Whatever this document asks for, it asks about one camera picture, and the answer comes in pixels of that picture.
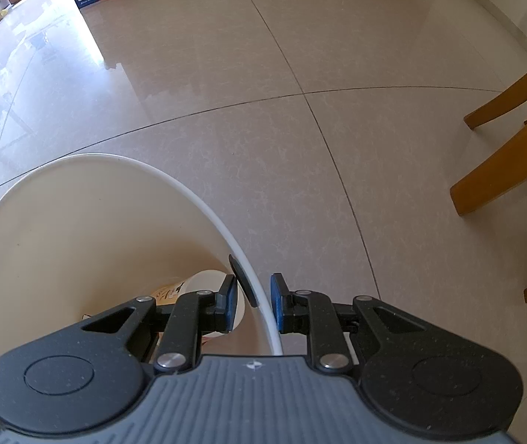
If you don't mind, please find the white plastic trash bin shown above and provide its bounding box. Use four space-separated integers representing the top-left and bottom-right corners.
0 154 284 431

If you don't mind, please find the yellow printed paper cup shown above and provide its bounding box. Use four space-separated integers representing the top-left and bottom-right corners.
151 269 246 340

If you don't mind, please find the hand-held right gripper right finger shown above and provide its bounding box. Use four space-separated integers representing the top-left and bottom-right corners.
270 274 431 374

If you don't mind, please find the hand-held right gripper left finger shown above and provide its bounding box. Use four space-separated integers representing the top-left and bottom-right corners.
80 274 239 375

